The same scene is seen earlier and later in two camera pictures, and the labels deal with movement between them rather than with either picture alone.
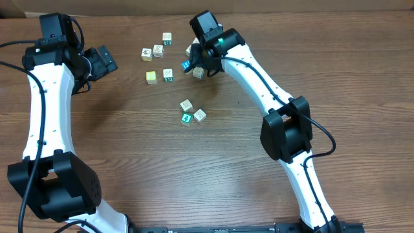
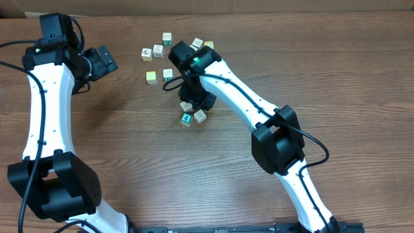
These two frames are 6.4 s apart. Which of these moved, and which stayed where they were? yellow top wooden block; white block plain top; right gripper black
Moved: right gripper black
Stayed: white block plain top; yellow top wooden block
